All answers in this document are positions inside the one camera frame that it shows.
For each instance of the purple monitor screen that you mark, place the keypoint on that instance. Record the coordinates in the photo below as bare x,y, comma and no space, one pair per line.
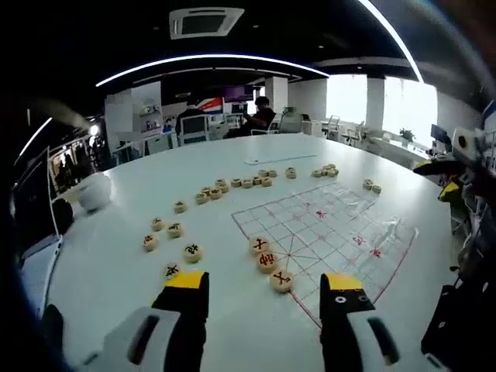
236,94

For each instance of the white mesh office chair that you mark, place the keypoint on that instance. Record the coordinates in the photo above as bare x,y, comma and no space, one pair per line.
333,126

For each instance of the ceiling air conditioner unit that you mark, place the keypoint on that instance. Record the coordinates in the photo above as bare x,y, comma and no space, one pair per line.
205,22

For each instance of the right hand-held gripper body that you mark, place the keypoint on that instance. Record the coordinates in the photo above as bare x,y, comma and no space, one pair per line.
467,143

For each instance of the short ceiling light strip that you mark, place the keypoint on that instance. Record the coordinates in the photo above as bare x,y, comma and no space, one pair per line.
35,137

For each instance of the long curved ceiling light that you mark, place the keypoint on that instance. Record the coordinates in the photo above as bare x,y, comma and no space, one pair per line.
399,38

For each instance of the transparent chessboard sheet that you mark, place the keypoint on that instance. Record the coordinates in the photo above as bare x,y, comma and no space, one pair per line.
329,228

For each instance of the group of wooden chess pieces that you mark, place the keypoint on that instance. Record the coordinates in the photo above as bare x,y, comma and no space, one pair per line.
215,192

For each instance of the white laptop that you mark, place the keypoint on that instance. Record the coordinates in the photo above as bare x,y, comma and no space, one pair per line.
36,209

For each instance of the white display shelf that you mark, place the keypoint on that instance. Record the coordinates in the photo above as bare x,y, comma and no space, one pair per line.
131,112

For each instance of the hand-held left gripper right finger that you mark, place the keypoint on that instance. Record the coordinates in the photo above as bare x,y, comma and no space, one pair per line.
341,314

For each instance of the white ribbed round object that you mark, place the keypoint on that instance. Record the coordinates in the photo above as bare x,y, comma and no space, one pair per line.
95,192

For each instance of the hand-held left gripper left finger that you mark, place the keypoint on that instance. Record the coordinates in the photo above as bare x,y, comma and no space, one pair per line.
182,310

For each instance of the curved ceiling light strip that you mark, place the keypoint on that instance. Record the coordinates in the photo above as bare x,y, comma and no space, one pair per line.
213,58

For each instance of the potted green plant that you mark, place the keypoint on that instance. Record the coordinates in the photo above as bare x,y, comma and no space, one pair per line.
407,134

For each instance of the black round object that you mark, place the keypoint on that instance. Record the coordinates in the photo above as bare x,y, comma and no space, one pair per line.
63,215

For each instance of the black desktop monitor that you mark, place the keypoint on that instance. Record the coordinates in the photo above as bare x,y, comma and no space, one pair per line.
441,133

